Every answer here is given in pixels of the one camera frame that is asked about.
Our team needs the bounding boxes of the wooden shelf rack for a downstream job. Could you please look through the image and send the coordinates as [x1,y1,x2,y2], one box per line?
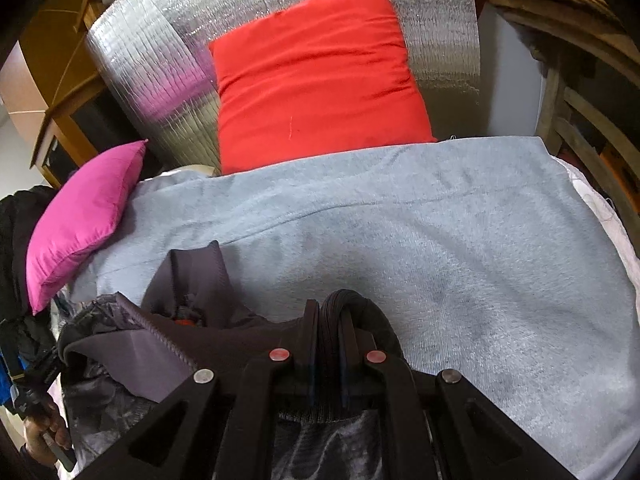
[487,0,640,221]

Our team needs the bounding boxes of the brown wooden table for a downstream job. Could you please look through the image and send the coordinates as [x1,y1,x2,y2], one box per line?
[0,0,131,191]

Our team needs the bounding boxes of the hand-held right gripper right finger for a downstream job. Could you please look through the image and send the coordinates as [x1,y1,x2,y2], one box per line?
[337,304,568,480]

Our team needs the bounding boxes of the black coat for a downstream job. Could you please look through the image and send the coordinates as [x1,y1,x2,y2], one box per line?
[0,185,61,361]

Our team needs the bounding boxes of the silver foil insulation mat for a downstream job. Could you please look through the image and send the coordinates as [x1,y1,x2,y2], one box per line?
[84,0,483,171]

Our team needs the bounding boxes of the white bed sheet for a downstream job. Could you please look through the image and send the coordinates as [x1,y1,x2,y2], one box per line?
[550,155,640,321]

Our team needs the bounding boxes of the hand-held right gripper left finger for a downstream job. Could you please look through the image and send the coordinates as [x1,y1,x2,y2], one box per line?
[82,299,321,480]

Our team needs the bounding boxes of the pink pillow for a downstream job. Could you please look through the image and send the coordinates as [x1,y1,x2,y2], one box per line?
[25,139,150,316]

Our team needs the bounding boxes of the dark grey jacket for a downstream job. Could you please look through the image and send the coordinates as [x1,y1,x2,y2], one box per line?
[56,240,403,480]

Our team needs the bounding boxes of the person's left hand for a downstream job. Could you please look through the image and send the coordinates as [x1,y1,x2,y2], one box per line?
[21,395,73,467]

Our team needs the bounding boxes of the grey blanket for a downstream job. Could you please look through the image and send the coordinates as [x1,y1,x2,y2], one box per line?
[65,137,640,480]

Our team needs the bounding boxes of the red pillow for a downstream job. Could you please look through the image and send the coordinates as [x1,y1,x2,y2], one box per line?
[207,0,438,173]

